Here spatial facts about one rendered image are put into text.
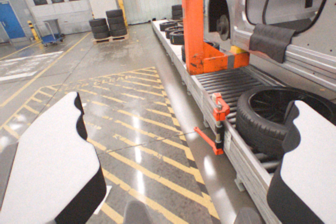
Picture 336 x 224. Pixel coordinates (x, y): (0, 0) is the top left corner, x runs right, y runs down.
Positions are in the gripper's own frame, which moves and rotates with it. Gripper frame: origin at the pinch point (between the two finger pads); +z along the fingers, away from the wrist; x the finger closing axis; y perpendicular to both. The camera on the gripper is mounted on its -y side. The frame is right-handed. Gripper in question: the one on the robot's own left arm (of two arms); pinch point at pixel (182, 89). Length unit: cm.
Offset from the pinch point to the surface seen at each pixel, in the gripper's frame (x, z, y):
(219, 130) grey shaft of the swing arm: 37, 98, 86
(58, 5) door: -675, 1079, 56
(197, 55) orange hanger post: 23, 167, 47
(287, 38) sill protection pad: 76, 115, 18
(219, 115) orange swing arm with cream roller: 35, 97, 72
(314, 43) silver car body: 80, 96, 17
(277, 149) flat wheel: 68, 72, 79
